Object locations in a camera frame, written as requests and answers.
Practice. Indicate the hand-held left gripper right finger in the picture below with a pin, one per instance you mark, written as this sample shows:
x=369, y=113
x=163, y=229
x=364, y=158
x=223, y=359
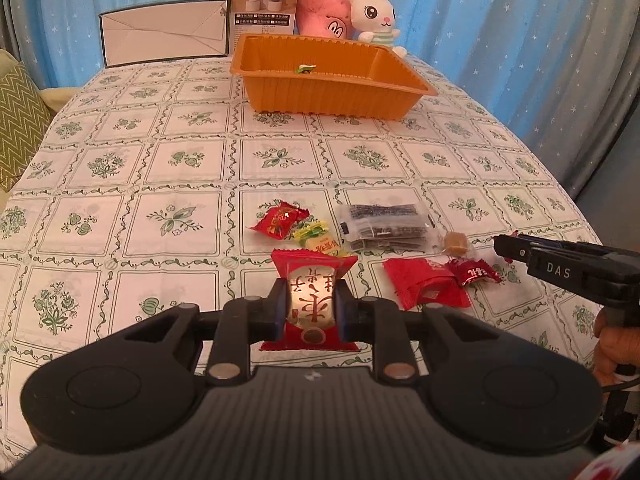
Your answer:
x=342, y=312

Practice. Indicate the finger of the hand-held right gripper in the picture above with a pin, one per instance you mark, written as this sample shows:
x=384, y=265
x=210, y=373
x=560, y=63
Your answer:
x=510, y=249
x=545, y=242

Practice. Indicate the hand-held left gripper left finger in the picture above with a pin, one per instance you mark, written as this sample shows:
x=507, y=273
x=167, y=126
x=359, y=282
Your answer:
x=283, y=310

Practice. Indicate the small red white candy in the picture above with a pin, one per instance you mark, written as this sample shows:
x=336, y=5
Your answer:
x=472, y=274

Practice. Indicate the red snack packet round window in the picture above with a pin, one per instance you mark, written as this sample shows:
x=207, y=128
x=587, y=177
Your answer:
x=312, y=270

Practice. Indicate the shiny red gold candy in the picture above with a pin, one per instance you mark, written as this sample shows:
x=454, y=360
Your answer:
x=280, y=220

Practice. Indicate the clear packet of dark snacks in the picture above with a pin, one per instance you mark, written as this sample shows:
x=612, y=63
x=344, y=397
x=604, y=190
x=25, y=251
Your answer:
x=385, y=225

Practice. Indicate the orange plastic tray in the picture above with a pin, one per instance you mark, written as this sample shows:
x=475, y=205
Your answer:
x=325, y=95

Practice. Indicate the person's right hand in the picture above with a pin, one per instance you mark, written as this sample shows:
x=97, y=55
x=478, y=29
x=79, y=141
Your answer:
x=612, y=350

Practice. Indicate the brown candy in clear wrapper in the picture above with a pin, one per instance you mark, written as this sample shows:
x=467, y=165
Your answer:
x=456, y=243

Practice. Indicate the yellow snack packet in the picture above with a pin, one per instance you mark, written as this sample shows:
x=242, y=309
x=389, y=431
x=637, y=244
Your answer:
x=325, y=246

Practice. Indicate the plain red snack packet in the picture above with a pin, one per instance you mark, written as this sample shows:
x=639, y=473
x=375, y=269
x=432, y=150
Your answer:
x=415, y=280

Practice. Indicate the yellow green wrapped candy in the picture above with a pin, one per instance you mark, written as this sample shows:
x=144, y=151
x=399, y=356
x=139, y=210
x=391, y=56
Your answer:
x=311, y=231

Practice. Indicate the floral checked tablecloth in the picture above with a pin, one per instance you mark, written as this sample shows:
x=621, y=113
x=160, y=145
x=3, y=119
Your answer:
x=150, y=160

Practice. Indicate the blue star curtain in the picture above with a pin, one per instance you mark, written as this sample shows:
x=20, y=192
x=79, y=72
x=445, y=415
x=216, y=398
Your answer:
x=500, y=35

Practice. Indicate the white bunny plush toy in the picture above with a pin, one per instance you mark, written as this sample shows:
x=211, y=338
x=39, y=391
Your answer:
x=372, y=15

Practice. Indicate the pink plush toy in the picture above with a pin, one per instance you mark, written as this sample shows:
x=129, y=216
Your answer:
x=320, y=15

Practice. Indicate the beige product box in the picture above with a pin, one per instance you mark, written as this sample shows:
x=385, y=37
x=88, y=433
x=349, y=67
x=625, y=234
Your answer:
x=265, y=5

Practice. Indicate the green chevron cushion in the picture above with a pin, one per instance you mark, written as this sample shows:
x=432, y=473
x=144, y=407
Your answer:
x=20, y=120

